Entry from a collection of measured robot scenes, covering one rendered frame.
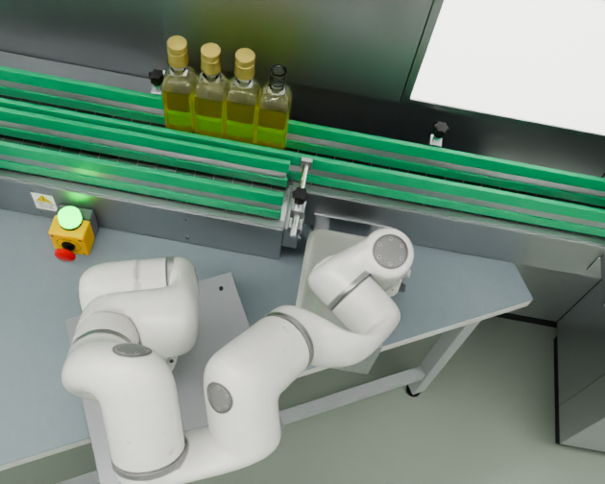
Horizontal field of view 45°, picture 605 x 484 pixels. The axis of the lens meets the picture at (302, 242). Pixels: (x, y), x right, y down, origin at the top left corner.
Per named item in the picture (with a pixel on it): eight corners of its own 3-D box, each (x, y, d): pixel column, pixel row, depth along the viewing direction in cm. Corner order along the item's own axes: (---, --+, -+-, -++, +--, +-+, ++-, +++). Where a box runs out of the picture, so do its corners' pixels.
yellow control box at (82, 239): (99, 228, 149) (93, 208, 143) (88, 259, 145) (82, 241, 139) (65, 222, 149) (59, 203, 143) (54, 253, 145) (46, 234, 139)
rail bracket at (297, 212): (310, 182, 143) (318, 145, 132) (297, 256, 135) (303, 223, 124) (295, 180, 143) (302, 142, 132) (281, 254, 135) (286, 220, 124)
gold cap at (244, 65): (255, 66, 126) (257, 49, 122) (253, 82, 124) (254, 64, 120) (235, 63, 126) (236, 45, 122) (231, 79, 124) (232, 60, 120)
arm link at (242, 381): (202, 297, 95) (214, 394, 100) (77, 376, 78) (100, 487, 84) (307, 323, 87) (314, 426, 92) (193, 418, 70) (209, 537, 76)
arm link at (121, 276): (94, 298, 119) (73, 252, 105) (175, 290, 121) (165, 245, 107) (93, 353, 115) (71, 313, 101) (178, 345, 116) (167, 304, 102)
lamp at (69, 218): (85, 213, 142) (83, 205, 139) (79, 232, 140) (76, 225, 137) (62, 208, 142) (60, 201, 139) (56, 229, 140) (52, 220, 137)
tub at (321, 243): (386, 261, 151) (396, 241, 144) (375, 362, 140) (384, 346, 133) (304, 246, 151) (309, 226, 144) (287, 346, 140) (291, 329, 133)
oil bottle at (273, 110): (285, 151, 147) (295, 80, 129) (280, 173, 144) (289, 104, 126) (257, 145, 147) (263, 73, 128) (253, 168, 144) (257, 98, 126)
